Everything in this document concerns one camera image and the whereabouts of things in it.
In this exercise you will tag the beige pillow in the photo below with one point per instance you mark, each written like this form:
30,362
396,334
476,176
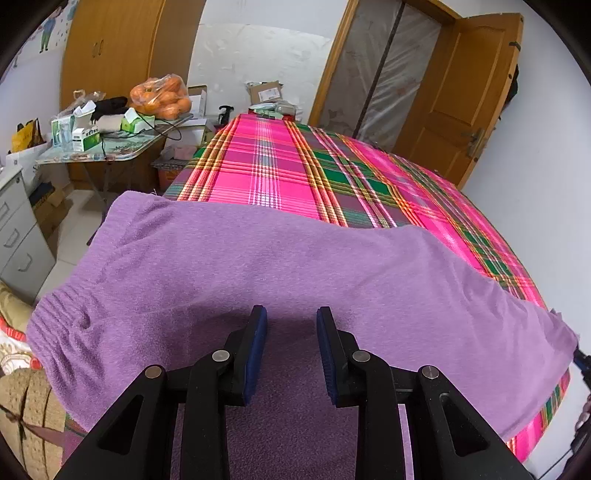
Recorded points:
15,312

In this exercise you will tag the white bin with yellow bag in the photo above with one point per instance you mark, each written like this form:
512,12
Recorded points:
27,144

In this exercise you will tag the cartoon couple wall sticker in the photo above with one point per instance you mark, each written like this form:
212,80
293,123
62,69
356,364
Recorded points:
55,29

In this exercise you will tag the bag of oranges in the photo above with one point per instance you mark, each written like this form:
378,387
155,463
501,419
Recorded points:
165,98

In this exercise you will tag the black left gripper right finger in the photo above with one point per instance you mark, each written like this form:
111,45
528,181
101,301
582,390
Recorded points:
358,378

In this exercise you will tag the grey drawer cabinet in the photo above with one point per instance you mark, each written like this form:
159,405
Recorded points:
25,257

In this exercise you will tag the pink plastic storage box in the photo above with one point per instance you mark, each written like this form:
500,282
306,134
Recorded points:
167,171

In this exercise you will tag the folding table with patterned top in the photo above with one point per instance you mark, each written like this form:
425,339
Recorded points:
113,148

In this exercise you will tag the pink plaid bed sheet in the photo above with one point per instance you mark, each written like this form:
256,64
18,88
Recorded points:
331,177

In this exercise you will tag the green tissue box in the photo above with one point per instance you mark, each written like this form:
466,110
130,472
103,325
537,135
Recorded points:
134,122

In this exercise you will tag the purple fleece garment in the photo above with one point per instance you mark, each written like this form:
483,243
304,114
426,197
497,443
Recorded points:
164,282

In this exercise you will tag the brown plush blanket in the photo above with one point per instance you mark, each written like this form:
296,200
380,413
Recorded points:
37,429

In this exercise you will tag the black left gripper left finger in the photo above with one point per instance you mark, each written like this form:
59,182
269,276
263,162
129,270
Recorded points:
225,377

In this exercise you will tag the wooden door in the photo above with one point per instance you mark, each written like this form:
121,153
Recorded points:
462,94

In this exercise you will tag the open cardboard box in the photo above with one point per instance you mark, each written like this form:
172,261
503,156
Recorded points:
262,92

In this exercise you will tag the grey door curtain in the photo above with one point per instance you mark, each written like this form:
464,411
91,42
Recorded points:
379,72

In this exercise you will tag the brown wooden wardrobe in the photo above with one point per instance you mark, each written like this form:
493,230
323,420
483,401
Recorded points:
115,45

